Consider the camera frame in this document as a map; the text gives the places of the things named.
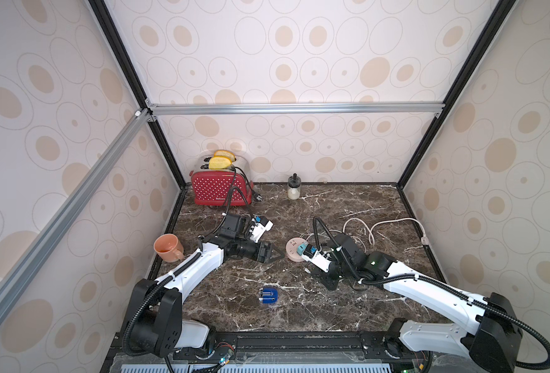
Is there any teal USB wall charger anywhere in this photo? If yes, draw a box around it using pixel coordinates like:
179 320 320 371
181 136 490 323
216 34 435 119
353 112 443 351
297 242 309 256

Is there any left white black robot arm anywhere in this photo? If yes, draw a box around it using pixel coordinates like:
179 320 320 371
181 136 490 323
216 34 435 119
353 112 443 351
121 211 281 358

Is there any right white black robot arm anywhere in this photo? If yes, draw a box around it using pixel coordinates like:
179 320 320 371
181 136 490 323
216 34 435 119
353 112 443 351
297 217 550 372

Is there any round pink power strip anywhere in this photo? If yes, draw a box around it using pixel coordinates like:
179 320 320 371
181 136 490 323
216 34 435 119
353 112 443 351
285 237 307 263

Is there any small glass bottle black cap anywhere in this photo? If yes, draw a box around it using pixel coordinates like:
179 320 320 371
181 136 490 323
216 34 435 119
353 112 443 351
287 173 301 200

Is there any red polka dot toaster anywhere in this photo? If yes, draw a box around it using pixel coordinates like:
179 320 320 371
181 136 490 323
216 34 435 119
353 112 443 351
190 169 253 206

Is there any orange plastic cup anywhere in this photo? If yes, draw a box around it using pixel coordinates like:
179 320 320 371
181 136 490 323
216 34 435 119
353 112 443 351
153 233 184 263

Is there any front yellow toast slice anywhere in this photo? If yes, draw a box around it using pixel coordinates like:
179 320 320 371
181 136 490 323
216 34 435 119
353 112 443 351
208 155 232 170

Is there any yellow toast slice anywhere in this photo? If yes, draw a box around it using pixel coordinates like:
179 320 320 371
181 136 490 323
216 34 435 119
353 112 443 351
214 149 236 163
208 155 232 170

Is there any back yellow toast slice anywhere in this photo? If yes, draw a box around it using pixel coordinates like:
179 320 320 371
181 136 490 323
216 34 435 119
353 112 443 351
214 149 236 163

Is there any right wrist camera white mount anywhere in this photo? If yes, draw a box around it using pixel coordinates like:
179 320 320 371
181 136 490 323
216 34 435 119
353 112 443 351
301 246 332 273

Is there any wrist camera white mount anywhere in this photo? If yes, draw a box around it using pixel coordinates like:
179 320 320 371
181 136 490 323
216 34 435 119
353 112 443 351
248 215 273 242
301 246 332 273

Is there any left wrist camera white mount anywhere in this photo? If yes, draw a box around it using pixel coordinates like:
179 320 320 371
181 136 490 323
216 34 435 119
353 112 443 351
248 215 273 242

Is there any black toaster power cord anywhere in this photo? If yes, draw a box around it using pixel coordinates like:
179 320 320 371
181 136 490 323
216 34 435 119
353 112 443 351
221 165 264 206

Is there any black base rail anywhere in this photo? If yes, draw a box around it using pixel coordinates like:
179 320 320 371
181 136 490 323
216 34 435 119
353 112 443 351
99 329 502 373

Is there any pink power strip cord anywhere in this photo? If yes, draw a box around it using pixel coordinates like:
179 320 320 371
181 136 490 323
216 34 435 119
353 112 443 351
307 216 430 253

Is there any left slanted aluminium frame bar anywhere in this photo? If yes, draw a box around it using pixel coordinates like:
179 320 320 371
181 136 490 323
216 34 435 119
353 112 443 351
0 108 151 326

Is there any horizontal aluminium frame bar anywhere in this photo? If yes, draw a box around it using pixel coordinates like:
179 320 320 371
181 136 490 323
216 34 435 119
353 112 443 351
149 102 445 116

